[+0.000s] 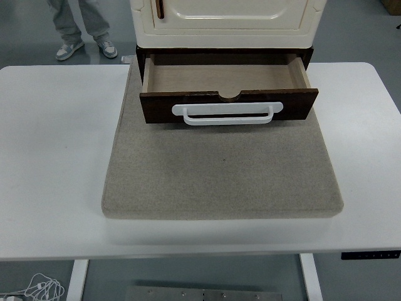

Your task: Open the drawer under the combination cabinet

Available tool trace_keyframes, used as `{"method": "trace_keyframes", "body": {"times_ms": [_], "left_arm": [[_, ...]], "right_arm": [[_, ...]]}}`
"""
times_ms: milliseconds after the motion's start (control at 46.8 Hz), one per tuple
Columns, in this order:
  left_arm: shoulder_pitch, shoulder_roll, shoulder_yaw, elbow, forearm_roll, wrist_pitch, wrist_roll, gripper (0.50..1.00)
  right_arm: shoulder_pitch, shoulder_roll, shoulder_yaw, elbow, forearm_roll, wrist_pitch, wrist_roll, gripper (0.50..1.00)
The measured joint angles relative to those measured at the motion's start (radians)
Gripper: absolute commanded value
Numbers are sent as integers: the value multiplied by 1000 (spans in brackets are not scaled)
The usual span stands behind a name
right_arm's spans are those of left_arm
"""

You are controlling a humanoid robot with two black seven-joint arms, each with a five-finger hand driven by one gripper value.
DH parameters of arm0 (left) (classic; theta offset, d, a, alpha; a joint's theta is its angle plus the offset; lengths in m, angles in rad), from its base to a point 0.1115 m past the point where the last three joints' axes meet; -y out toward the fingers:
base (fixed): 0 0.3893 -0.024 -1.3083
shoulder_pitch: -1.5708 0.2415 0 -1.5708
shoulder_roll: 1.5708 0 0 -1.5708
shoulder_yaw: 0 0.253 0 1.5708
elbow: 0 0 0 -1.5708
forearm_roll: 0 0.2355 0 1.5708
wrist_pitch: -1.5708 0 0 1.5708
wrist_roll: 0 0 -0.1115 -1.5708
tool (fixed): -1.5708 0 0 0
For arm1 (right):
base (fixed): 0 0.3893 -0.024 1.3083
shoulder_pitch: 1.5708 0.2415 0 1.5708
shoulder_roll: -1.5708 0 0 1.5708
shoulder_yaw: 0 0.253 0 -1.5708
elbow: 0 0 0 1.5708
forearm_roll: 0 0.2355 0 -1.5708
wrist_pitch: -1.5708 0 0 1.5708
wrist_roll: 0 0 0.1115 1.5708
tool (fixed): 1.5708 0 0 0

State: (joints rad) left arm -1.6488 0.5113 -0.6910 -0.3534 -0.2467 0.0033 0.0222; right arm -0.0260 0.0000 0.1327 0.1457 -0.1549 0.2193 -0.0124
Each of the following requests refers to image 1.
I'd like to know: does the beige fabric mat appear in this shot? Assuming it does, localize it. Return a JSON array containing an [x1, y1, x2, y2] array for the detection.
[[100, 56, 344, 220]]

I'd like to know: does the white table leg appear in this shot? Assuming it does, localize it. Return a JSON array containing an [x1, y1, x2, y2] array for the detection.
[[65, 259, 90, 301], [298, 253, 324, 301]]

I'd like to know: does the black table control panel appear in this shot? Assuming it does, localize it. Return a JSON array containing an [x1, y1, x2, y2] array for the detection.
[[340, 250, 401, 261]]

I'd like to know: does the person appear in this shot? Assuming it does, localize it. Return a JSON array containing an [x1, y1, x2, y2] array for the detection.
[[46, 0, 118, 61]]

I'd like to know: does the white drawer handle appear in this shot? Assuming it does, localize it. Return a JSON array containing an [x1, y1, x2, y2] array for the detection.
[[171, 100, 284, 127]]

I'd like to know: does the white cable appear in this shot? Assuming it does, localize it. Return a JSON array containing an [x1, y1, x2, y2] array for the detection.
[[23, 272, 66, 301]]

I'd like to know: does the cream plastic cabinet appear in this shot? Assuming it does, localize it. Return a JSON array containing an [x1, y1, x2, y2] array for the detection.
[[130, 0, 326, 50]]

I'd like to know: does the dark brown wooden drawer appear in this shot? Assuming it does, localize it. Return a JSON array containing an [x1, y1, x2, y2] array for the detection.
[[138, 52, 320, 125]]

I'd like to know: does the brown cardboard box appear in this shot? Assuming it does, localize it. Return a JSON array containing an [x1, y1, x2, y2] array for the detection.
[[380, 0, 401, 15]]

